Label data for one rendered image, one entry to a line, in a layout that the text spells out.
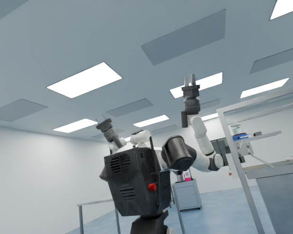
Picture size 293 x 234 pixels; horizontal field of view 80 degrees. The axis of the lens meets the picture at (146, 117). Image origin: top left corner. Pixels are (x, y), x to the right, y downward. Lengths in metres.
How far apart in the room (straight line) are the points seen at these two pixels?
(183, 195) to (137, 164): 4.75
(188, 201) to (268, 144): 4.23
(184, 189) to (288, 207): 2.95
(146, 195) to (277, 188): 2.42
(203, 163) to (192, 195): 4.49
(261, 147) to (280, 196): 5.28
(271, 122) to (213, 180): 3.24
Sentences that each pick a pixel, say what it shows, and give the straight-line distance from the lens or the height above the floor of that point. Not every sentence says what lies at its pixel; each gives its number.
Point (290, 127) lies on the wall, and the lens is 8.59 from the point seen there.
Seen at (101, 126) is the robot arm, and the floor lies 1.55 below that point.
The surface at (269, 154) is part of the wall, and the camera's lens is 8.28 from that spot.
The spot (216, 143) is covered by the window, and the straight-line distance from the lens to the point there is 8.19.
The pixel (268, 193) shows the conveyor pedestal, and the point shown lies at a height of 0.62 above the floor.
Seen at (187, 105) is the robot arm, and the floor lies 1.48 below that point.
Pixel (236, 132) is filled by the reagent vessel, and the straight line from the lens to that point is 3.01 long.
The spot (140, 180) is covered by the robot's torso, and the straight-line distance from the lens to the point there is 0.80.
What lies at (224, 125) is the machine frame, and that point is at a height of 1.54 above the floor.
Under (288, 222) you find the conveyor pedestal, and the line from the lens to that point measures 3.14.
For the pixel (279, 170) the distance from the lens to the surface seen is 2.99.
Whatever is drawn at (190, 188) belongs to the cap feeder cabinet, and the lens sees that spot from 5.44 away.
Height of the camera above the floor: 1.17
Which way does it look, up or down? 18 degrees up
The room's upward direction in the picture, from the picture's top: 11 degrees counter-clockwise
